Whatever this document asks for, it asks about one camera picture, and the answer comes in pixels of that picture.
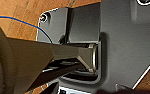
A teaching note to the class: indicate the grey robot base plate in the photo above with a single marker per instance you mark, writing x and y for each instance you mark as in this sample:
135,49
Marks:
124,33

